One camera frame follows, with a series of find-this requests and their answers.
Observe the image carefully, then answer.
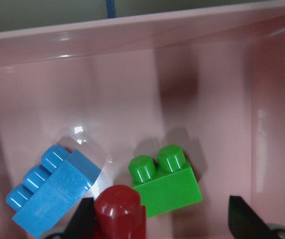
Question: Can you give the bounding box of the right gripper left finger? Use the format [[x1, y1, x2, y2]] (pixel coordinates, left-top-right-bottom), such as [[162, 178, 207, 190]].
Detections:
[[57, 198, 95, 239]]

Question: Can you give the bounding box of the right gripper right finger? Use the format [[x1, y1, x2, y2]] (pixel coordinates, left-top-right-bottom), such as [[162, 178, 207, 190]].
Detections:
[[228, 196, 277, 239]]

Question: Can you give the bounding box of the red toy block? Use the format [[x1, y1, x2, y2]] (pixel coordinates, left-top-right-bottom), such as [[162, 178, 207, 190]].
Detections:
[[93, 185, 146, 239]]

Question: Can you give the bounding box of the blue toy block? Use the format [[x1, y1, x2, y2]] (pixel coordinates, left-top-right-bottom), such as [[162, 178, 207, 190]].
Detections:
[[6, 144, 101, 239]]

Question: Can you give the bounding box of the green toy block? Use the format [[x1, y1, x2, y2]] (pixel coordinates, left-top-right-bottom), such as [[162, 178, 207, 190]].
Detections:
[[128, 144, 202, 218]]

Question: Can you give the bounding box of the pink plastic box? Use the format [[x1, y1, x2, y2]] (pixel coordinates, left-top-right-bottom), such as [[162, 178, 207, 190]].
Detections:
[[0, 0, 285, 239]]

